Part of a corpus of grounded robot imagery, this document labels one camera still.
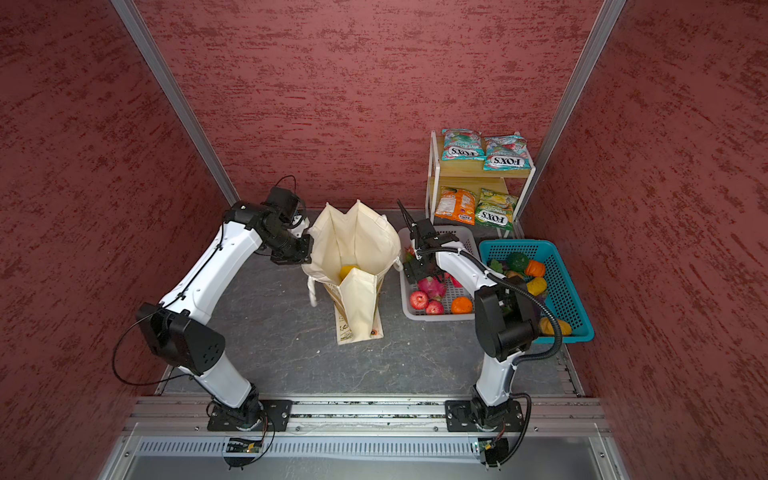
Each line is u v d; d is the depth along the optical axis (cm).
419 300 88
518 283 49
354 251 104
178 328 43
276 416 74
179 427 73
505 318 49
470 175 87
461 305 88
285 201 62
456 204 97
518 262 97
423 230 74
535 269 97
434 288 90
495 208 97
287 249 67
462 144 90
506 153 87
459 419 74
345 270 98
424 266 79
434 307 89
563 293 90
